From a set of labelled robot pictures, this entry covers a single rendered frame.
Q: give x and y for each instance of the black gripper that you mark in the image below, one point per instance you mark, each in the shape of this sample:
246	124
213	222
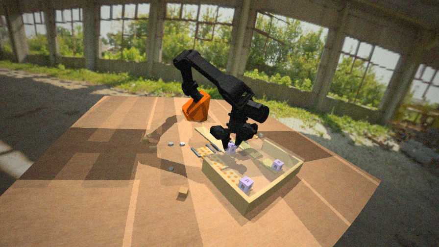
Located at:
223	134

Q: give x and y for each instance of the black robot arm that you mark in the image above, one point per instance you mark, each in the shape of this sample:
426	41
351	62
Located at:
229	87

